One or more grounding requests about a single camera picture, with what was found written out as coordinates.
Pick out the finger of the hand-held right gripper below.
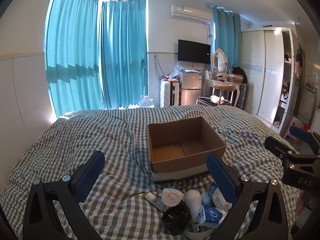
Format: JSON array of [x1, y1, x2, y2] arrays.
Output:
[[264, 136, 320, 178], [289, 125, 320, 155]]

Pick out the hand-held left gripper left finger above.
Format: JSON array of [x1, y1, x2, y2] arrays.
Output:
[[22, 151, 105, 240]]

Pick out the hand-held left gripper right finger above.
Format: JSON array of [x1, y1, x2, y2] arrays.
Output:
[[205, 151, 292, 240]]

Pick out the white roll-on bottle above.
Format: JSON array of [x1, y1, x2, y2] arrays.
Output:
[[185, 189, 202, 223]]

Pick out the blue white tissue packet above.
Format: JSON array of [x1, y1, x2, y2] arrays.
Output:
[[197, 204, 227, 228]]

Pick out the brown cardboard box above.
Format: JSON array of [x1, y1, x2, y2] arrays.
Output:
[[147, 116, 227, 182]]

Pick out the white round capped container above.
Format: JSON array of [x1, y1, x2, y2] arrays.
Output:
[[161, 187, 184, 207]]

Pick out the black jar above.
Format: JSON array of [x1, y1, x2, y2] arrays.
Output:
[[162, 203, 192, 235]]

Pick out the white tube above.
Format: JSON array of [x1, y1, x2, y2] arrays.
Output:
[[145, 192, 167, 212]]

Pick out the person's right forearm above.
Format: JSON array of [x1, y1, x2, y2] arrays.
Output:
[[296, 190, 311, 218]]

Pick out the pink plastic stool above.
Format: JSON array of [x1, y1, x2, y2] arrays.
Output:
[[282, 116, 300, 144]]

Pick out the grey checked blanket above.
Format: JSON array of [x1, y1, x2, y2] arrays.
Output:
[[0, 104, 300, 240]]

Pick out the grey suitcase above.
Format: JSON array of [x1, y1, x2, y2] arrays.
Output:
[[239, 83, 247, 109]]

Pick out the white round lid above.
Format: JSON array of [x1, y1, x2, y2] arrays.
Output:
[[184, 226, 213, 239]]

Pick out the white sliding wardrobe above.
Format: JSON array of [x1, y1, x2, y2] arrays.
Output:
[[240, 27, 297, 135]]

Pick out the hanging pink clothes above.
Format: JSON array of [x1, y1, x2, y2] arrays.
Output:
[[292, 52, 303, 77]]

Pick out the wooden chair black seat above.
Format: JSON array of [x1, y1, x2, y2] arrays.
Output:
[[196, 84, 237, 107]]

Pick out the black bag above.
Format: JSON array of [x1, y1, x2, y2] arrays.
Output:
[[231, 67, 248, 83]]

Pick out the white dressing table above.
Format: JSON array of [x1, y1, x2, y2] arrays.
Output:
[[204, 76, 244, 109]]

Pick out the silver mini fridge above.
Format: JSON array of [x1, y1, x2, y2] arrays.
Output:
[[179, 71, 202, 106]]

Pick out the large water jug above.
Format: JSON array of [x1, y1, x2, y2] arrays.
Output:
[[139, 94, 154, 108]]

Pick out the white suitcase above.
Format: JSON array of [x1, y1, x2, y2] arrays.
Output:
[[160, 80, 180, 108]]

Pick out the white oval vanity mirror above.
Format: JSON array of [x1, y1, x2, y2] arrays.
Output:
[[211, 49, 227, 74]]

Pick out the clear plastic bag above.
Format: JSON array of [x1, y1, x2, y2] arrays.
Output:
[[169, 64, 185, 78]]

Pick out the narrow teal curtain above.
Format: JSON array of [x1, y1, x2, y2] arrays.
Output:
[[212, 5, 242, 73]]

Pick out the wide teal curtain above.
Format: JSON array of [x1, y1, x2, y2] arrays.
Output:
[[44, 0, 104, 118]]

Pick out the white air conditioner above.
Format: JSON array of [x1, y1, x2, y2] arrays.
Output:
[[170, 4, 212, 22]]

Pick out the black wall television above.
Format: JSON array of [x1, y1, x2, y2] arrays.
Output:
[[177, 39, 211, 65]]

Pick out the black wall cable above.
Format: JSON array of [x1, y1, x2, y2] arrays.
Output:
[[154, 54, 163, 80]]

